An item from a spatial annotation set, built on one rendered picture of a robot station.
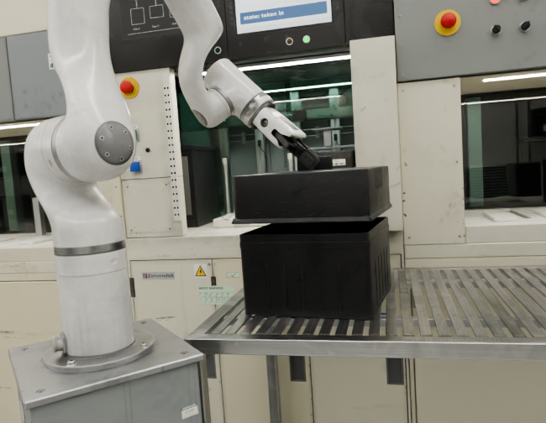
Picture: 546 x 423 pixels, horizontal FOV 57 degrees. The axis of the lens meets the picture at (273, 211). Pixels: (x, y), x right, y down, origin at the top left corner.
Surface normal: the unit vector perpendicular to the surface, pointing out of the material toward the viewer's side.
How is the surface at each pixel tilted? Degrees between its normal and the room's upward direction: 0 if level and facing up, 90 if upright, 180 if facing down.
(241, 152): 90
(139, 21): 90
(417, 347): 90
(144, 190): 90
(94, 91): 61
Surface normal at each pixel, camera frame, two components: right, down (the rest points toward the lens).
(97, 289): 0.44, 0.05
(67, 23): 0.02, 0.03
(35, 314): -0.22, 0.10
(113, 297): 0.76, 0.00
